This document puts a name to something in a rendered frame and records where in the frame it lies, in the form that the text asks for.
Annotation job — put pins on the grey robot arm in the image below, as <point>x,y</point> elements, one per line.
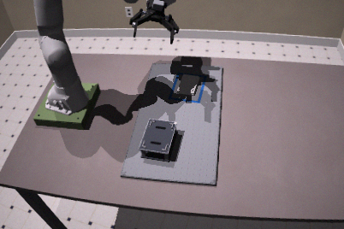
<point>67,90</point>

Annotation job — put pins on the black rectangular frame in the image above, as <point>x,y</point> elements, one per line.
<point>158,140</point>

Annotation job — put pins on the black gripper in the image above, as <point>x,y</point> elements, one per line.
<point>156,16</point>

